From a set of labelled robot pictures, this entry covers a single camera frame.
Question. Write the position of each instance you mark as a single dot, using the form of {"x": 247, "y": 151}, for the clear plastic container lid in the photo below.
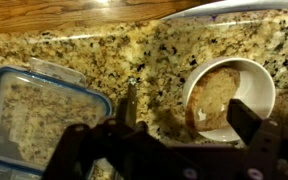
{"x": 37, "y": 104}

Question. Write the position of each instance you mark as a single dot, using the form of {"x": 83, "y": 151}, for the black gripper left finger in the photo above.
{"x": 127, "y": 107}

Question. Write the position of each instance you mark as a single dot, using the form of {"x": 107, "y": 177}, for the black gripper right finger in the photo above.
{"x": 243, "y": 120}

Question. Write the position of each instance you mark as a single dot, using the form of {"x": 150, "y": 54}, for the white ceramic bowl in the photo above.
{"x": 256, "y": 90}

